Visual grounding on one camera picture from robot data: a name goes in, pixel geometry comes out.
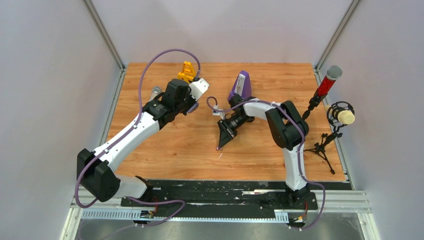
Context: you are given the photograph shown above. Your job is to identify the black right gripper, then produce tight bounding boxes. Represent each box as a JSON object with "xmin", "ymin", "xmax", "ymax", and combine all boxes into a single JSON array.
[{"xmin": 217, "ymin": 115, "xmax": 252, "ymax": 149}]

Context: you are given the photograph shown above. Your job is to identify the purple-grey earbud charging case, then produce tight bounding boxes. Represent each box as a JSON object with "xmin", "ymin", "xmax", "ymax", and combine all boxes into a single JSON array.
[{"xmin": 187, "ymin": 102, "xmax": 199, "ymax": 114}]

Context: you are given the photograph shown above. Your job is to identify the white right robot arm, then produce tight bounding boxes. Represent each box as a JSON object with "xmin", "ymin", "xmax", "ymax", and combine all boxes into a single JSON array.
[{"xmin": 217, "ymin": 94, "xmax": 310, "ymax": 209}]

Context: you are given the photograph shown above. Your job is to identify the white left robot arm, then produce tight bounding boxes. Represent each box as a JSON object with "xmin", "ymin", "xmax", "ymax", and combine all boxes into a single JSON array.
[{"xmin": 77, "ymin": 78, "xmax": 209, "ymax": 207}]

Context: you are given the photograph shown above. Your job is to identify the yellow toy block on car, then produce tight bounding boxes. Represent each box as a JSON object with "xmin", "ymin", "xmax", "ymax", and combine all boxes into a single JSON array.
[{"xmin": 177, "ymin": 61, "xmax": 200, "ymax": 84}]

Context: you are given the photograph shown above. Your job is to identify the silver glitter microphone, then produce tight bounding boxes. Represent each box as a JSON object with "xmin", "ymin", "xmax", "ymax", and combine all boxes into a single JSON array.
[{"xmin": 149, "ymin": 86, "xmax": 162, "ymax": 101}]

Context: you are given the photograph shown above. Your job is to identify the purple metronome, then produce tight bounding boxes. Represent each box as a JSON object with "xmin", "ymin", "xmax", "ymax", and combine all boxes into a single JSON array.
[{"xmin": 227, "ymin": 70, "xmax": 252, "ymax": 101}]

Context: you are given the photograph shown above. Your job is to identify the red microphone on stand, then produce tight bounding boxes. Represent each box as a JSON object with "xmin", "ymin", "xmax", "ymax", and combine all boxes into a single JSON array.
[{"xmin": 302, "ymin": 65, "xmax": 343, "ymax": 120}]

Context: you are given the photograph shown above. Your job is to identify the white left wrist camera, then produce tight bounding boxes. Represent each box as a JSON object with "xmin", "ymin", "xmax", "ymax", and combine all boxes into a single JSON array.
[{"xmin": 188, "ymin": 78, "xmax": 210, "ymax": 101}]

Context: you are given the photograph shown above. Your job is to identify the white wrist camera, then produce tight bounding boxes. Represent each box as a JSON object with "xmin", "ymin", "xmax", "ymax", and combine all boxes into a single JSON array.
[
  {"xmin": 188, "ymin": 78, "xmax": 210, "ymax": 101},
  {"xmin": 212, "ymin": 105, "xmax": 226, "ymax": 119}
]

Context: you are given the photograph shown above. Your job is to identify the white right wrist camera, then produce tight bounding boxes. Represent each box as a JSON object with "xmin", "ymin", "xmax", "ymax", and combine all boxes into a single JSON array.
[{"xmin": 212, "ymin": 105, "xmax": 226, "ymax": 119}]

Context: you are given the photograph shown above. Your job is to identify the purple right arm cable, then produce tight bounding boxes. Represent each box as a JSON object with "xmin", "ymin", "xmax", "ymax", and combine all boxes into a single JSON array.
[{"xmin": 206, "ymin": 96, "xmax": 326, "ymax": 231}]

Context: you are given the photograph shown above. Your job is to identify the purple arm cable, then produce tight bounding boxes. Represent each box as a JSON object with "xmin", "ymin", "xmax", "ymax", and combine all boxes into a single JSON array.
[
  {"xmin": 206, "ymin": 96, "xmax": 326, "ymax": 231},
  {"xmin": 74, "ymin": 48, "xmax": 202, "ymax": 229}
]

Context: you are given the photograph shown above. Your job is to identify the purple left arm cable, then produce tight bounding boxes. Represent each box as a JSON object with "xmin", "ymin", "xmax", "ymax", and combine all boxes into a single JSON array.
[{"xmin": 74, "ymin": 48, "xmax": 202, "ymax": 229}]

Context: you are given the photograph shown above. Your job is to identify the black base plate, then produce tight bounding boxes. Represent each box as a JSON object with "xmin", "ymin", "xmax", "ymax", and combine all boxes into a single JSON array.
[{"xmin": 109, "ymin": 178, "xmax": 353, "ymax": 220}]

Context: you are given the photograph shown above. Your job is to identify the beige microphone in shock mount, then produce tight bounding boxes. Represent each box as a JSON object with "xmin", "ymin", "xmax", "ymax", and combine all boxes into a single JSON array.
[{"xmin": 305, "ymin": 101, "xmax": 355, "ymax": 175}]

